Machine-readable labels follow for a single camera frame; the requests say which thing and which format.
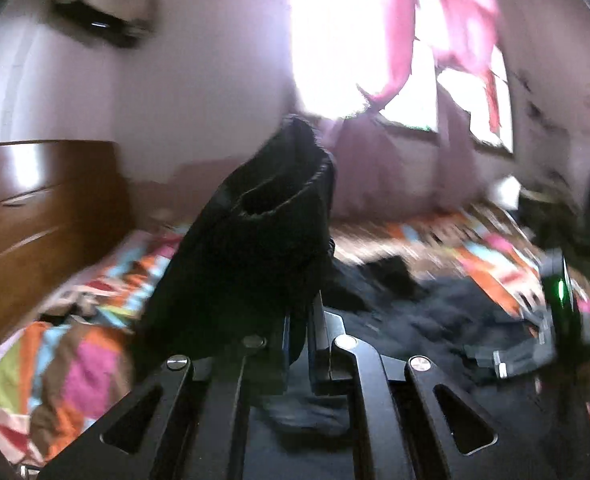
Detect wall air conditioner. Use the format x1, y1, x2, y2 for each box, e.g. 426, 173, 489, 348
50, 0, 162, 52

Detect black puffer jacket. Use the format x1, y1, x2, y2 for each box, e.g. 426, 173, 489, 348
135, 115, 590, 480

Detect dark bedside table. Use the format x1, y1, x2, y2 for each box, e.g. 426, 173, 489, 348
518, 174, 590, 262

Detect pink curtain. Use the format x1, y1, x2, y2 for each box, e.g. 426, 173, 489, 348
420, 0, 506, 212
320, 0, 442, 218

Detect colourful printed blanket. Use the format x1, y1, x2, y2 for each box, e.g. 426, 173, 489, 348
0, 205, 590, 466

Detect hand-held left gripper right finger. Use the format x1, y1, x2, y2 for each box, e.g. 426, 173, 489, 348
308, 292, 560, 480

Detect white paper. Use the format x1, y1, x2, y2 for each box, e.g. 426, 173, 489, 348
495, 176, 524, 212

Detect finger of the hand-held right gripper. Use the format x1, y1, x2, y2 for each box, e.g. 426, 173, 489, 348
463, 334, 557, 381

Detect wooden headboard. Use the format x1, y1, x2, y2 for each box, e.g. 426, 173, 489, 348
0, 140, 136, 361

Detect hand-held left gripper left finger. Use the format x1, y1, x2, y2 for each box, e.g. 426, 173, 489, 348
37, 314, 293, 480

